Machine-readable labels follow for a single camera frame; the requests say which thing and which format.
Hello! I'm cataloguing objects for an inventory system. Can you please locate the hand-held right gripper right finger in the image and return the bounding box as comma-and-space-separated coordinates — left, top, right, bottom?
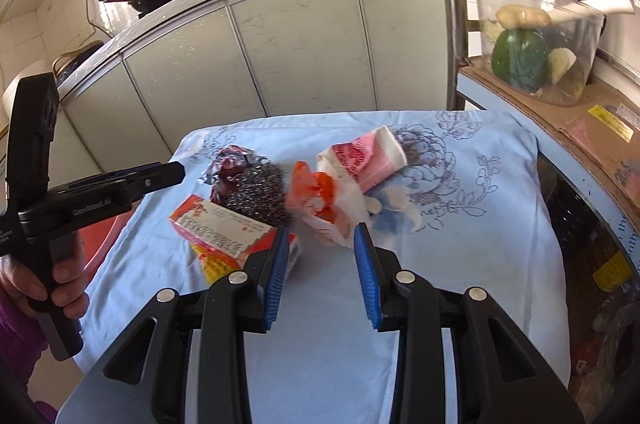
352, 221, 586, 424

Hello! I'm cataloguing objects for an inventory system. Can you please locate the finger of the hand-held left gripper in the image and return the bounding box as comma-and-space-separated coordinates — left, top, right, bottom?
65, 162, 162, 191
125, 161, 187, 205

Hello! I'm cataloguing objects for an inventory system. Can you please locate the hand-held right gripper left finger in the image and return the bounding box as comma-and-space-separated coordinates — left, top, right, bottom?
102, 224, 292, 424

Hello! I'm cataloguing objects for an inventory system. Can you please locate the pink plastic bucket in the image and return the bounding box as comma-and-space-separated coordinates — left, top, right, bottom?
75, 204, 135, 277

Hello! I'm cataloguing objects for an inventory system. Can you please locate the yellow foam net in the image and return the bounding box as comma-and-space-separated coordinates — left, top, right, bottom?
192, 241, 246, 285

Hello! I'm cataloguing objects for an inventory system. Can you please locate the purple foil wrapper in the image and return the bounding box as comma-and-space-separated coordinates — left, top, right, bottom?
200, 145, 258, 187

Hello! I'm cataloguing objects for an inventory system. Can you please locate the red and white medicine box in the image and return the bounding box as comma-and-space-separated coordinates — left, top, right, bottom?
168, 196, 278, 260

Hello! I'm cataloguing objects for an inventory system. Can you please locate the orange and white plastic bag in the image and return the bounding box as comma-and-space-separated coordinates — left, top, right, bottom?
286, 160, 371, 250

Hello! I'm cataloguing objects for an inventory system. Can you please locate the steel wool scourer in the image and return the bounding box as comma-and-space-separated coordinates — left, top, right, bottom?
212, 161, 293, 227

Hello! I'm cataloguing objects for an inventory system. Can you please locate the pink patterned paper cup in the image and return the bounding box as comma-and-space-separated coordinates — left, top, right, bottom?
317, 125, 408, 195

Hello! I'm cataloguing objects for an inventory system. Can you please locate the person's left forearm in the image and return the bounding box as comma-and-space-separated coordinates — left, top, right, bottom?
0, 289, 51, 405

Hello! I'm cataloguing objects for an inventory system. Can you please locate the person's left hand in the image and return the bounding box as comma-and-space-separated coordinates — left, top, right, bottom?
0, 231, 91, 321

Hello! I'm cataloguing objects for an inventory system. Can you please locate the light blue floral cloth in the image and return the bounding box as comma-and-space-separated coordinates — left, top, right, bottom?
80, 110, 573, 410

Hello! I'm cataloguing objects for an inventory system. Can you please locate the dark electric cooker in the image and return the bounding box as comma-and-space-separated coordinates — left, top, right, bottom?
52, 40, 108, 80

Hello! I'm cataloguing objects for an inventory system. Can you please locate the grey kitchen cabinet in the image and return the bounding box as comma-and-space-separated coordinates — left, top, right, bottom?
0, 0, 458, 205

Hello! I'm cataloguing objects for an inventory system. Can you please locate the yellow package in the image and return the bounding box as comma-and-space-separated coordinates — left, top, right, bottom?
592, 251, 635, 292

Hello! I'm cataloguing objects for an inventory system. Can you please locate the green bell pepper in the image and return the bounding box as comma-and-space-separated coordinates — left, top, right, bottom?
491, 29, 548, 91

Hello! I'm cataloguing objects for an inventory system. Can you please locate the brown cardboard sheet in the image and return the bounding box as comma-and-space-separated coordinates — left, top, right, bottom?
460, 56, 640, 210

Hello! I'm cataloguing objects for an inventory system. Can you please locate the metal shelf rack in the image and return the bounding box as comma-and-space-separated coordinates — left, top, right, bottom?
427, 0, 640, 355

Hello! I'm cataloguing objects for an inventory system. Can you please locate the pale cabbage piece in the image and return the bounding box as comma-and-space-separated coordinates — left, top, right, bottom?
547, 48, 588, 100

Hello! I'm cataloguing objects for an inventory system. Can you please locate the white ladle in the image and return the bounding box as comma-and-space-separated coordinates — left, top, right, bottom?
552, 0, 635, 25

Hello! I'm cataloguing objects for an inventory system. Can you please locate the black power cable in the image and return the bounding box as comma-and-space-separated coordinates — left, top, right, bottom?
77, 0, 108, 40

